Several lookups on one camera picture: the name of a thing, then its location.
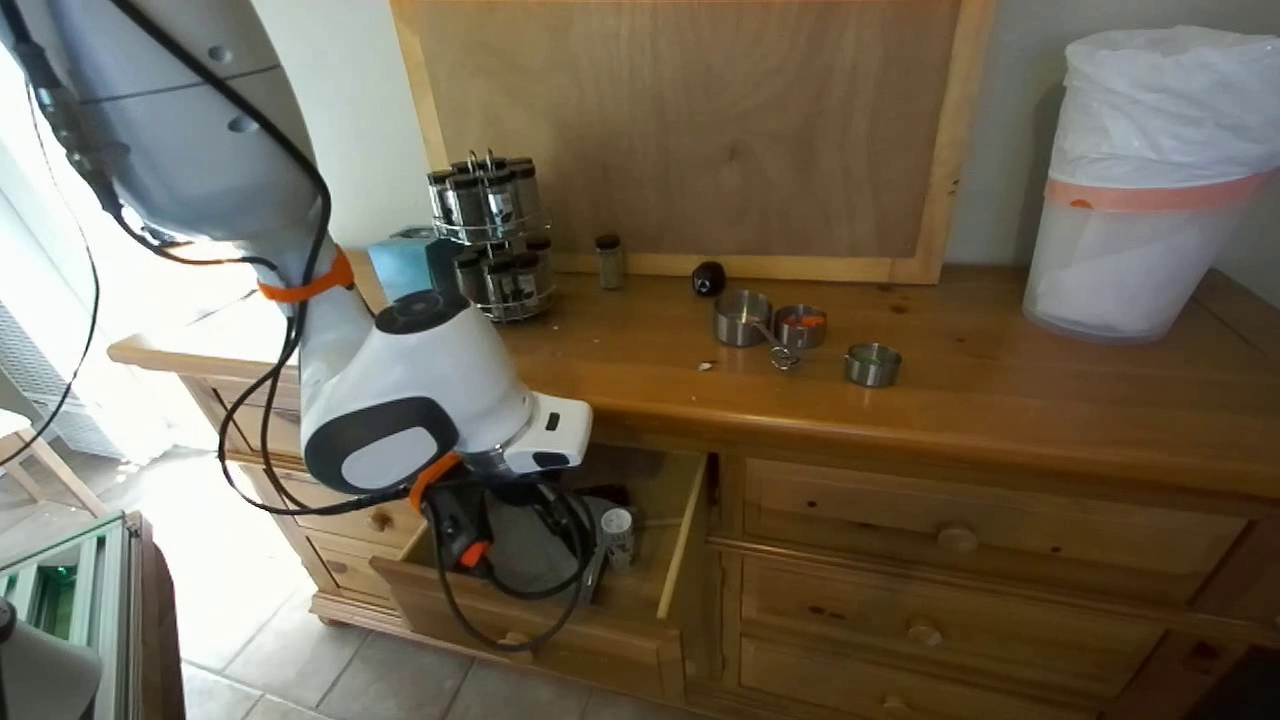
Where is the thin black cable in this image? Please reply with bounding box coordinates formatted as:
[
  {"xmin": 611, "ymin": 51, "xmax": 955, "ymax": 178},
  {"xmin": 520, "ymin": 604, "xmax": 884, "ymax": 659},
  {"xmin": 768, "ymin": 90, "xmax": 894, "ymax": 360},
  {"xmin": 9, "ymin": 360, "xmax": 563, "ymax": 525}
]
[{"xmin": 0, "ymin": 0, "xmax": 110, "ymax": 472}]

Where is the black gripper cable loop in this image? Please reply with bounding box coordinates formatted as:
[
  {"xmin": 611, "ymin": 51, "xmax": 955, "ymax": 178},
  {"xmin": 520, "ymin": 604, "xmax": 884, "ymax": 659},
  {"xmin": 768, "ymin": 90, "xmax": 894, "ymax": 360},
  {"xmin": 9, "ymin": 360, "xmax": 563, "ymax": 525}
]
[{"xmin": 426, "ymin": 478, "xmax": 605, "ymax": 655}]

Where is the closed wooden drawer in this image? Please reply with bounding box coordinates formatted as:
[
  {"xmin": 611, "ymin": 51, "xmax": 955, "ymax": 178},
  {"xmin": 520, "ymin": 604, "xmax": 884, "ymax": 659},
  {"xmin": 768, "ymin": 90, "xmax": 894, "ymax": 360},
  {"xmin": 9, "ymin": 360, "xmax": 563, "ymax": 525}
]
[
  {"xmin": 735, "ymin": 634, "xmax": 1111, "ymax": 720},
  {"xmin": 735, "ymin": 458, "xmax": 1254, "ymax": 588},
  {"xmin": 735, "ymin": 546, "xmax": 1169, "ymax": 688}
]

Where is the open wooden drawer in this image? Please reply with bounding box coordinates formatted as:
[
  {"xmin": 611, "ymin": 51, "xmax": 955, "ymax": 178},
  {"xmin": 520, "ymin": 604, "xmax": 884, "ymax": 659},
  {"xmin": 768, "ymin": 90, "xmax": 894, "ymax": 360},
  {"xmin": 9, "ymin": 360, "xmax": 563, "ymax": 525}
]
[{"xmin": 367, "ymin": 446, "xmax": 713, "ymax": 674}]

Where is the white salt shaker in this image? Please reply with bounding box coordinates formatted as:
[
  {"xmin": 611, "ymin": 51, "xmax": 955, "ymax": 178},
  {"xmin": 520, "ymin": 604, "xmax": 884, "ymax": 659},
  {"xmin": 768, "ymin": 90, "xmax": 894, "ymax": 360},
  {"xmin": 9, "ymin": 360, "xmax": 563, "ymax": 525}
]
[{"xmin": 595, "ymin": 503, "xmax": 640, "ymax": 573}]

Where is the wooden stool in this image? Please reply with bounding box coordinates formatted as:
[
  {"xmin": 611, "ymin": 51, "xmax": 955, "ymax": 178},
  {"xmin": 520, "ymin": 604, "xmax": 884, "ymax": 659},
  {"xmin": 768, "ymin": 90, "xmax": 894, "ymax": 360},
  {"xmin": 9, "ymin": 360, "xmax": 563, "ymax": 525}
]
[{"xmin": 0, "ymin": 406, "xmax": 112, "ymax": 525}]

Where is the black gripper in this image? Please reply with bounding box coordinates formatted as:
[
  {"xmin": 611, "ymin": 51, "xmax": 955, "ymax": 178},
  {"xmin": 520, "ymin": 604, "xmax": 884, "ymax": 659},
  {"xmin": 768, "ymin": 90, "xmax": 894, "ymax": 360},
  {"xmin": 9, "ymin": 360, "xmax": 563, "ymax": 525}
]
[{"xmin": 426, "ymin": 458, "xmax": 605, "ymax": 573}]

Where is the glass spice jar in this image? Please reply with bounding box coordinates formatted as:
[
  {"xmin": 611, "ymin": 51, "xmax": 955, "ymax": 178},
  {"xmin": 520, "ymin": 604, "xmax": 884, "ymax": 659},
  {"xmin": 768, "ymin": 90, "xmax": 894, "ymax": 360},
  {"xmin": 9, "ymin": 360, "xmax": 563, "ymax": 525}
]
[{"xmin": 594, "ymin": 232, "xmax": 633, "ymax": 295}]

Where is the orange cable strap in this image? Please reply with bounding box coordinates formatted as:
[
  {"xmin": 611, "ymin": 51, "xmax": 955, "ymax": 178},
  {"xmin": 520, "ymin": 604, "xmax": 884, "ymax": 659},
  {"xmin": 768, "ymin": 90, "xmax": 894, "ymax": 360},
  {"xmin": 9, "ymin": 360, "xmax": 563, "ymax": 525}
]
[
  {"xmin": 405, "ymin": 450, "xmax": 466, "ymax": 511},
  {"xmin": 451, "ymin": 534, "xmax": 496, "ymax": 578},
  {"xmin": 258, "ymin": 248, "xmax": 362, "ymax": 310}
]

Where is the spice rack with jars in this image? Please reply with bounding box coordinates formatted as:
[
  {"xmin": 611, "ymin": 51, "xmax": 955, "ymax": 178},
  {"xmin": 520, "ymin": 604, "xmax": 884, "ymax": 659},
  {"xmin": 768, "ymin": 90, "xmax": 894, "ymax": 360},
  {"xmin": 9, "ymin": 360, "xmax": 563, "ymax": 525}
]
[{"xmin": 426, "ymin": 149, "xmax": 560, "ymax": 328}]

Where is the small steel measuring cup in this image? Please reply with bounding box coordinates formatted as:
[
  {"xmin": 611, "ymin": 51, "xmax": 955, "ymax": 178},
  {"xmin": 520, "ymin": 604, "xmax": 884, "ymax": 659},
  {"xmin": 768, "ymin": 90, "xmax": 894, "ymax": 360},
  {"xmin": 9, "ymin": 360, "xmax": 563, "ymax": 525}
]
[{"xmin": 841, "ymin": 341, "xmax": 909, "ymax": 392}]

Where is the white bag lined bin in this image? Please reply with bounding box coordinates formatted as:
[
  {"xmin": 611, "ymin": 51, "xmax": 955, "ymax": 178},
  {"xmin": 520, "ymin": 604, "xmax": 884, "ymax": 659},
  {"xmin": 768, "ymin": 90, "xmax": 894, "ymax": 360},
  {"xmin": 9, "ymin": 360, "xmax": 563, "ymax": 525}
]
[{"xmin": 1022, "ymin": 19, "xmax": 1280, "ymax": 348}]

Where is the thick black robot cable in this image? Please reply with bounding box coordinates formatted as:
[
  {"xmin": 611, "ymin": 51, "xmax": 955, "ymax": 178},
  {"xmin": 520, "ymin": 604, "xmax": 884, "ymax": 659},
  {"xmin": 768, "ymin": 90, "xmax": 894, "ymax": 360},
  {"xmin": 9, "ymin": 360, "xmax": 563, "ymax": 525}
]
[{"xmin": 112, "ymin": 0, "xmax": 434, "ymax": 519}]

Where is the green crate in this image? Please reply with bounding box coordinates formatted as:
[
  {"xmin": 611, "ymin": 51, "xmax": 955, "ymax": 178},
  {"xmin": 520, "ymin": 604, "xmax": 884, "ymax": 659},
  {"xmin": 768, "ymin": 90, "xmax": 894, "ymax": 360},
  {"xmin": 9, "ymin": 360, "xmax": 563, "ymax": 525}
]
[{"xmin": 0, "ymin": 511, "xmax": 137, "ymax": 720}]

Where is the light blue box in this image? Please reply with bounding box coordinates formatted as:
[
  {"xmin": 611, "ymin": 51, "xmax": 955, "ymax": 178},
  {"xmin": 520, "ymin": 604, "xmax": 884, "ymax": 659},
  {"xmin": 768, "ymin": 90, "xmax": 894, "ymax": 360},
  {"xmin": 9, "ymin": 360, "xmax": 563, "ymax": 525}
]
[{"xmin": 365, "ymin": 224, "xmax": 466, "ymax": 310}]

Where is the wooden dresser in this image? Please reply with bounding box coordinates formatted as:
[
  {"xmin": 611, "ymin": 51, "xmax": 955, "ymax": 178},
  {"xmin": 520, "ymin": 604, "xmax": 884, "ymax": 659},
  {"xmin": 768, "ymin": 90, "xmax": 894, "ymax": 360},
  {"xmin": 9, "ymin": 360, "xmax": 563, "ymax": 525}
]
[{"xmin": 104, "ymin": 259, "xmax": 1280, "ymax": 720}]

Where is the framed wooden board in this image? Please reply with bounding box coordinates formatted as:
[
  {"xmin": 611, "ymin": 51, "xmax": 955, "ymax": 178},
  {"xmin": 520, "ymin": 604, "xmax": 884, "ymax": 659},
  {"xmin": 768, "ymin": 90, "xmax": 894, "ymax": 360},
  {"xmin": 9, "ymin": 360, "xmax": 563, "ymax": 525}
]
[{"xmin": 390, "ymin": 0, "xmax": 1002, "ymax": 289}]

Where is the steel measuring cup red handle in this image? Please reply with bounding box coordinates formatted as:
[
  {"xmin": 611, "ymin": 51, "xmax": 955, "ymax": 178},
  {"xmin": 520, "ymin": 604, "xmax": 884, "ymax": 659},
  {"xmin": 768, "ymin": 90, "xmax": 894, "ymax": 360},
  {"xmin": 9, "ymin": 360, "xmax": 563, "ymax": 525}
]
[{"xmin": 763, "ymin": 302, "xmax": 834, "ymax": 378}]

